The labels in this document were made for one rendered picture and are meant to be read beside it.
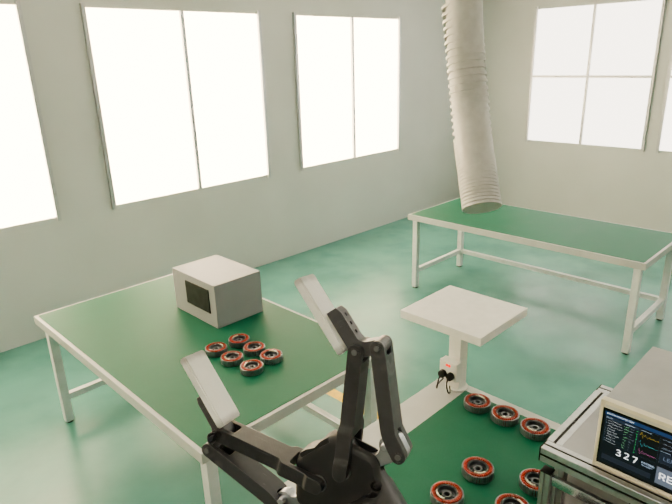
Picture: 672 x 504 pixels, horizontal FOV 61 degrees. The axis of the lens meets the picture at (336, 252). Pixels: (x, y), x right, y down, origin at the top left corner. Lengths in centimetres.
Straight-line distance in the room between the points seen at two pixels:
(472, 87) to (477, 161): 30
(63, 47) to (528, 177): 618
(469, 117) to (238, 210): 394
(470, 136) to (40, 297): 391
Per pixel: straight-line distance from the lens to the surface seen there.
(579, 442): 184
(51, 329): 365
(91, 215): 529
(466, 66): 249
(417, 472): 221
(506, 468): 228
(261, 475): 54
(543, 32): 849
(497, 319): 228
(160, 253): 565
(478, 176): 239
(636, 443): 169
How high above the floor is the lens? 217
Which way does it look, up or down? 19 degrees down
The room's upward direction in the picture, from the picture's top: 2 degrees counter-clockwise
